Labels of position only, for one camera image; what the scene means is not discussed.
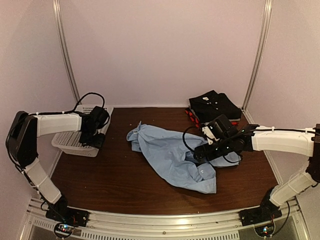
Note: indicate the light blue long sleeve shirt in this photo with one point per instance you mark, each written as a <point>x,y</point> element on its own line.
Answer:
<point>166,153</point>

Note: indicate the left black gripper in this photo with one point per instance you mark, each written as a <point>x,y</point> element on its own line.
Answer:
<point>99,143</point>

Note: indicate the aluminium frame post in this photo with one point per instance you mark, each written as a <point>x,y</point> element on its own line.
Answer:
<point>64,49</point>
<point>264,31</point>

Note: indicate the front aluminium rail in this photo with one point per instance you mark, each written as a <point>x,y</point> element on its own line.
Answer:
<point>221,225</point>

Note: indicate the red plaid shirt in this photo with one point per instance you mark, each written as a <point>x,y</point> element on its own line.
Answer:
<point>193,117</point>

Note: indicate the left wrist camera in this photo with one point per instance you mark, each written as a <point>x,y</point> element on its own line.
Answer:
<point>100,117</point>

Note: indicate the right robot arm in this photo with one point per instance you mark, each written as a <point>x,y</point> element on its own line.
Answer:
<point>254,137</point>

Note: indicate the left aluminium frame post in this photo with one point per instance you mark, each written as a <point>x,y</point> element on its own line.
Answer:
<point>64,49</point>

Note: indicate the black shirt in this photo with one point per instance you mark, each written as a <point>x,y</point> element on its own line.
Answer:
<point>210,105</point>

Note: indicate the right aluminium frame post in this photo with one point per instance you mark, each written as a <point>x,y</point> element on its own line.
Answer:
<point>264,31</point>

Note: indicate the grey shirt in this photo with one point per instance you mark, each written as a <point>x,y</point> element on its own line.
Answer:
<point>234,122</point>

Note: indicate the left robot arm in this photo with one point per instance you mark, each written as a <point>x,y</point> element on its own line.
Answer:
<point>21,146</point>

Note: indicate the white plastic laundry basket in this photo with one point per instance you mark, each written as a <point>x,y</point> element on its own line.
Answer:
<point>69,143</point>

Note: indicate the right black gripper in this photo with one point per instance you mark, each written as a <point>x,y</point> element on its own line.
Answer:
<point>199,151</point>

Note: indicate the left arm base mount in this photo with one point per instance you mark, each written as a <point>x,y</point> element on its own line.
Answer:
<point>66,225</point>

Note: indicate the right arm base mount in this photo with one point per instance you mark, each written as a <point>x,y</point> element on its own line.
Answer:
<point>262,219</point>

